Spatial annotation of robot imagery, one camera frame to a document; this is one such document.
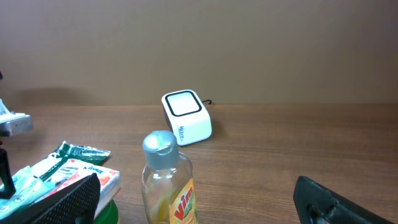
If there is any teal snack packet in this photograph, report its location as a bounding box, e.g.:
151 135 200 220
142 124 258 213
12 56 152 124
1 166 55 220

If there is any green sponge package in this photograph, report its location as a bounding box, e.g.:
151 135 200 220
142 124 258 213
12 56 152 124
31 141 111 185

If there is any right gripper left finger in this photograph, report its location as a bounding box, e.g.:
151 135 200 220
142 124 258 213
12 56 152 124
1 174 100 224

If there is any white barcode scanner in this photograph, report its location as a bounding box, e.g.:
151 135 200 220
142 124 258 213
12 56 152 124
161 90 212 146

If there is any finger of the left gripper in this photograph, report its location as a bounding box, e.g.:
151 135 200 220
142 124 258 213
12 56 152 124
1 149 16 199

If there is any red tissue pack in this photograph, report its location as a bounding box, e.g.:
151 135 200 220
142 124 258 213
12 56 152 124
35 159 121 218

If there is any yellow dish soap bottle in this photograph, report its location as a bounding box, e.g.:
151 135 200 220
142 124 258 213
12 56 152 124
141 130 199 224

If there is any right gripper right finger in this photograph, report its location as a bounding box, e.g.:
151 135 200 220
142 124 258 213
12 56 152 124
293 176 393 224

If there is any green lidded cup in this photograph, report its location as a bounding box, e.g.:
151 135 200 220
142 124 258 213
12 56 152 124
93 200 119 224

